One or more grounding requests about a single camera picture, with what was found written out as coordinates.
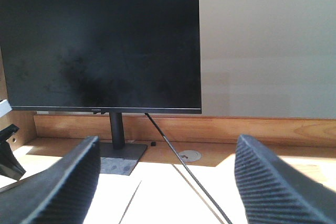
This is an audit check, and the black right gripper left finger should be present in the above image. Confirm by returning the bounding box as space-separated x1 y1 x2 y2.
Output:
1 136 100 223

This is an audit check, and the black monitor cable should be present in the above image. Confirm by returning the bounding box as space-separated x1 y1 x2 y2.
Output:
144 112 233 224

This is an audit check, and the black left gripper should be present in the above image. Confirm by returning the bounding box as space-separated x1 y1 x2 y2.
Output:
1 124 26 181

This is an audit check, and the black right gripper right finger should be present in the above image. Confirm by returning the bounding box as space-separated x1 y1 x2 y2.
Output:
234 135 335 223

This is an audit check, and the black computer monitor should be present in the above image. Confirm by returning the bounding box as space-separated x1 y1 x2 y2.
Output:
1 0 202 175

